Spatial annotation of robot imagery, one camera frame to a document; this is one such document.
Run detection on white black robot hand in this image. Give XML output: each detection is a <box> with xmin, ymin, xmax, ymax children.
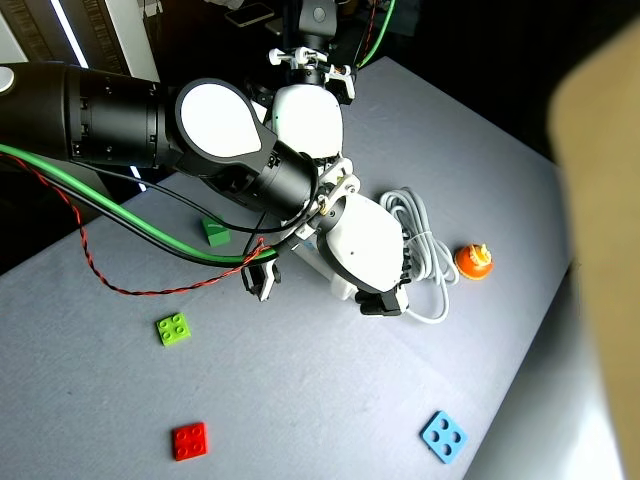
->
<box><xmin>244</xmin><ymin>77</ymin><xmax>354</xmax><ymax>176</ymax></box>
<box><xmin>315</xmin><ymin>193</ymin><xmax>412</xmax><ymax>319</ymax></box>

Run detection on white power strip blue sockets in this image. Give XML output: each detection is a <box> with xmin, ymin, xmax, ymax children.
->
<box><xmin>292</xmin><ymin>234</ymin><xmax>359</xmax><ymax>302</ymax></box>

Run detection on dark smartphone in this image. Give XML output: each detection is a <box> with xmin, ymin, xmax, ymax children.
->
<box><xmin>224</xmin><ymin>2</ymin><xmax>276</xmax><ymax>29</ymax></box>

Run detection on green cube with white seven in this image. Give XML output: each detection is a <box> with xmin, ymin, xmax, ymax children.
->
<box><xmin>201</xmin><ymin>217</ymin><xmax>232</xmax><ymax>248</ymax></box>

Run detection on grey table cloth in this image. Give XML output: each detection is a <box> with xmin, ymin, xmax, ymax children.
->
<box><xmin>0</xmin><ymin>55</ymin><xmax>576</xmax><ymax>480</ymax></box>

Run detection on blue square four-hole block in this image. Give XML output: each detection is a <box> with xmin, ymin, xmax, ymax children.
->
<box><xmin>420</xmin><ymin>410</ymin><xmax>470</xmax><ymax>465</ymax></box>

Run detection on large green stud block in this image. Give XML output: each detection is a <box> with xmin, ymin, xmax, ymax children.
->
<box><xmin>155</xmin><ymin>312</ymin><xmax>193</xmax><ymax>348</ymax></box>

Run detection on blurred tan panel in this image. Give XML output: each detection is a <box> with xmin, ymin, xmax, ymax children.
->
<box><xmin>548</xmin><ymin>19</ymin><xmax>640</xmax><ymax>480</ymax></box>

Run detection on white light strip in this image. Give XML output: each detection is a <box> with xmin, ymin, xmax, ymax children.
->
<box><xmin>49</xmin><ymin>0</ymin><xmax>149</xmax><ymax>194</ymax></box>

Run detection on red stud block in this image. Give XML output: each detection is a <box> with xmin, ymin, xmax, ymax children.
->
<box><xmin>171</xmin><ymin>422</ymin><xmax>210</xmax><ymax>462</ymax></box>

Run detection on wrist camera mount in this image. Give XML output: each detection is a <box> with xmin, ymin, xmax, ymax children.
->
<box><xmin>324</xmin><ymin>64</ymin><xmax>357</xmax><ymax>106</ymax></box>
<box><xmin>241</xmin><ymin>262</ymin><xmax>282</xmax><ymax>303</ymax></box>

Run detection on grey coiled power cord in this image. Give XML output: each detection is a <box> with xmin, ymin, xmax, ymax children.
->
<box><xmin>378</xmin><ymin>186</ymin><xmax>460</xmax><ymax>325</ymax></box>

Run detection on green cable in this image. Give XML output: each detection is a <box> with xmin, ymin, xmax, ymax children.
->
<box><xmin>0</xmin><ymin>143</ymin><xmax>279</xmax><ymax>266</ymax></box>
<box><xmin>355</xmin><ymin>0</ymin><xmax>397</xmax><ymax>70</ymax></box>

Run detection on red twisted cable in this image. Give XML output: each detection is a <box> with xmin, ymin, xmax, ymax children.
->
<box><xmin>0</xmin><ymin>153</ymin><xmax>266</xmax><ymax>296</ymax></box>
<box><xmin>360</xmin><ymin>0</ymin><xmax>379</xmax><ymax>56</ymax></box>

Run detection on white upright post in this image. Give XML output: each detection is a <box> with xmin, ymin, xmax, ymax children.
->
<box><xmin>104</xmin><ymin>0</ymin><xmax>161</xmax><ymax>84</ymax></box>

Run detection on thick black cable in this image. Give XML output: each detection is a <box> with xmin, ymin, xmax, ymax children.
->
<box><xmin>0</xmin><ymin>158</ymin><xmax>261</xmax><ymax>269</ymax></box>

